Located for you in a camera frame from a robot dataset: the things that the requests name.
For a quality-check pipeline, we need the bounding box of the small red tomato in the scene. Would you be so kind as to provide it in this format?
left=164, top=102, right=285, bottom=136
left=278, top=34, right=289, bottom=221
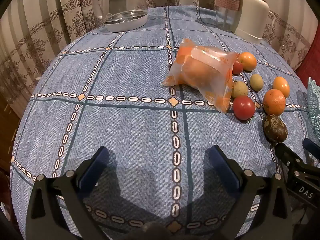
left=232, top=61, right=244, bottom=76

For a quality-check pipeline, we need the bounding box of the blue checked tablecloth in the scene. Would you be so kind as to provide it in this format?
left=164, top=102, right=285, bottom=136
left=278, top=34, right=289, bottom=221
left=9, top=5, right=320, bottom=240

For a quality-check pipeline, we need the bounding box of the glass bottle with pink lid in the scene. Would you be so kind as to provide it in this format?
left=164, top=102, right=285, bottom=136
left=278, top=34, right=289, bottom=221
left=214, top=0, right=242, bottom=34

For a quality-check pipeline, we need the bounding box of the cream thermos flask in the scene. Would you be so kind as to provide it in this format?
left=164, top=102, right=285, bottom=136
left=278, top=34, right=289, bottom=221
left=234, top=0, right=270, bottom=46

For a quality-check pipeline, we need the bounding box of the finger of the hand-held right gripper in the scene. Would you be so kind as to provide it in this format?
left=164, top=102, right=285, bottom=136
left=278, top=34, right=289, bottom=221
left=274, top=142, right=312, bottom=173
left=302, top=138, right=320, bottom=161

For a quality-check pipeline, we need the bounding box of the red quilted blanket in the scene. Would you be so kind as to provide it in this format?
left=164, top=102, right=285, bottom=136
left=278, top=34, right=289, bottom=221
left=296, top=42, right=320, bottom=85

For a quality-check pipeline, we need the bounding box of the light blue plastic basket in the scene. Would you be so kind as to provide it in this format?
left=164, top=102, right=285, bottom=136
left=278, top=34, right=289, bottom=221
left=307, top=77, right=320, bottom=140

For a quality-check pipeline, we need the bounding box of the large red tomato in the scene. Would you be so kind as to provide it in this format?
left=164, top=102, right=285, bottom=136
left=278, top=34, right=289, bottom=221
left=232, top=96, right=256, bottom=121

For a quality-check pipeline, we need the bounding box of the plastic bag with orange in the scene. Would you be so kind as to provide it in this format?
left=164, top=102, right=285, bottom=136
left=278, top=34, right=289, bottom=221
left=161, top=38, right=241, bottom=114

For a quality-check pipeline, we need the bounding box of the orange mandarin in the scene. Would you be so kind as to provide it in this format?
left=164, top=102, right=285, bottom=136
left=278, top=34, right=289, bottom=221
left=236, top=52, right=257, bottom=72
left=263, top=89, right=286, bottom=116
left=272, top=77, right=290, bottom=98

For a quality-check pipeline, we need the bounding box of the yellowish green jujube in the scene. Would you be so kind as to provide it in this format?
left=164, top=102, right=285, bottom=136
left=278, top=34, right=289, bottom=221
left=231, top=80, right=249, bottom=99

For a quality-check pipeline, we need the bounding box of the dark brown avocado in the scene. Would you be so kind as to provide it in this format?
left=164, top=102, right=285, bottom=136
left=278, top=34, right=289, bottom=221
left=262, top=114, right=288, bottom=143

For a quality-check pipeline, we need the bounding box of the beige patterned curtain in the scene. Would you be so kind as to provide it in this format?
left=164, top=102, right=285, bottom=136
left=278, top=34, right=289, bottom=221
left=0, top=0, right=316, bottom=105

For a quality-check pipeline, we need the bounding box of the glass kettle with white base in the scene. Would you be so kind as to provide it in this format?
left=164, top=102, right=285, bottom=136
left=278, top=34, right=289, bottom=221
left=90, top=0, right=148, bottom=33

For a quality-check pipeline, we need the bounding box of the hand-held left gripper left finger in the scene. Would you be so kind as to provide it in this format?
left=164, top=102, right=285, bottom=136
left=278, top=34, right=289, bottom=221
left=25, top=145, right=110, bottom=240

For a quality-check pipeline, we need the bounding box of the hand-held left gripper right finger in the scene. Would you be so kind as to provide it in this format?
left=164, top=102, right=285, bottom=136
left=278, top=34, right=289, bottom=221
left=205, top=145, right=295, bottom=240

